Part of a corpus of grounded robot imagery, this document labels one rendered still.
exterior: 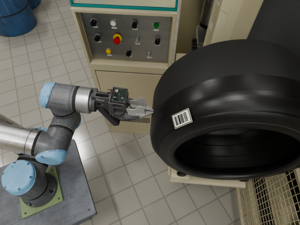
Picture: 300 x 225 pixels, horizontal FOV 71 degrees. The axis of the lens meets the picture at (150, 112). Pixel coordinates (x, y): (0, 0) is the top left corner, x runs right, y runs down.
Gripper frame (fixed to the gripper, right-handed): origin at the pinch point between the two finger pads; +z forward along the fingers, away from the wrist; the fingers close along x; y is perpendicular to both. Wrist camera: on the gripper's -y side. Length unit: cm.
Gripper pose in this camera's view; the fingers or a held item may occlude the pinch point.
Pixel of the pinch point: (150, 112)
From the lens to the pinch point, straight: 75.0
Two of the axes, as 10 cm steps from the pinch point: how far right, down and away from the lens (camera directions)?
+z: 9.9, 1.4, 0.4
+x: 0.9, -8.2, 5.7
